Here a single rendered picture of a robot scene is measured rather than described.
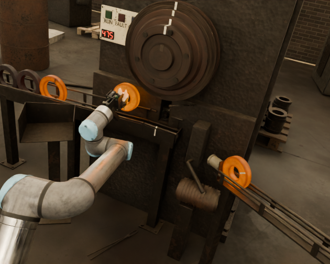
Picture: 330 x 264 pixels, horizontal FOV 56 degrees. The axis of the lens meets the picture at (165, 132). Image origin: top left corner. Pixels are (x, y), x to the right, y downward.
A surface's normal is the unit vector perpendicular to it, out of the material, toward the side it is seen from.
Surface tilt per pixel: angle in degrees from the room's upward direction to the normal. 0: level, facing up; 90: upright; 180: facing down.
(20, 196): 48
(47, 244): 0
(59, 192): 26
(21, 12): 90
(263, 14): 90
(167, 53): 90
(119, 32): 90
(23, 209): 52
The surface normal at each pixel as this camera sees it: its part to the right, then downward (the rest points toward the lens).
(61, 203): 0.42, -0.02
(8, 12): -0.17, 0.46
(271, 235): 0.15, -0.86
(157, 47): -0.39, 0.40
